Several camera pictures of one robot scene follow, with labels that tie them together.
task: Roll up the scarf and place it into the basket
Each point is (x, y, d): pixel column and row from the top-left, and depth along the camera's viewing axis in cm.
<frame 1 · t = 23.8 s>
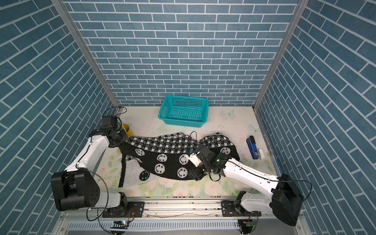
left hand: (127, 137, 87), fingers closed
right hand: (192, 173, 78), fingers open
teal plastic mesh basket: (184, 111, 122), on the table
black white smiley scarf: (165, 156, 93), point 2 cm above the table
small white eraser: (262, 155, 93), point 3 cm above the table

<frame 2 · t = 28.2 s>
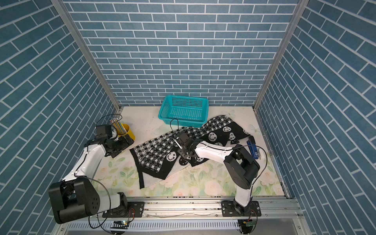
left hand: (130, 143, 86), fingers open
right hand: (185, 147, 91), fingers open
black white smiley scarf: (158, 161, 89), point 4 cm above the table
the other named things where they were.

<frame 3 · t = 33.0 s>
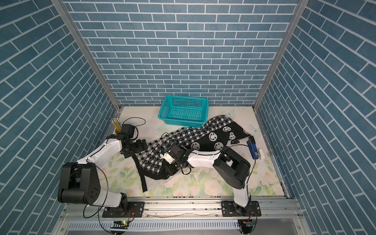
left hand: (144, 149, 90), fingers open
right hand: (168, 170, 85), fingers open
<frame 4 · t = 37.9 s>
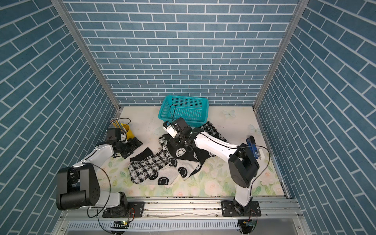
left hand: (140, 145, 90), fingers open
right hand: (171, 139, 85), fingers closed
black white smiley scarf: (163, 166, 86), point 5 cm above the table
the other named things where they were.

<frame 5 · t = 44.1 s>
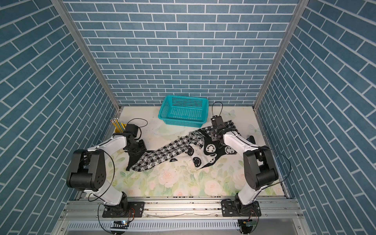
left hand: (146, 149, 93), fingers open
right hand: (218, 133, 95), fingers open
black white smiley scarf: (189, 151, 91), point 6 cm above the table
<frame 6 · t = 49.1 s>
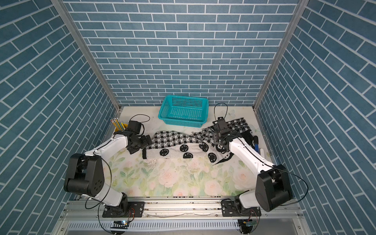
left hand: (148, 145, 92), fingers open
right hand: (223, 135, 88), fingers open
black white smiley scarf: (184, 145, 98), point 2 cm above the table
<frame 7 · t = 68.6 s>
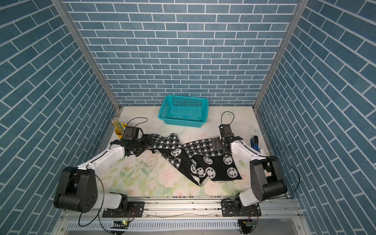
left hand: (153, 144, 89), fingers open
right hand: (221, 142, 94), fingers open
black white smiley scarf: (199, 161, 90), point 3 cm above the table
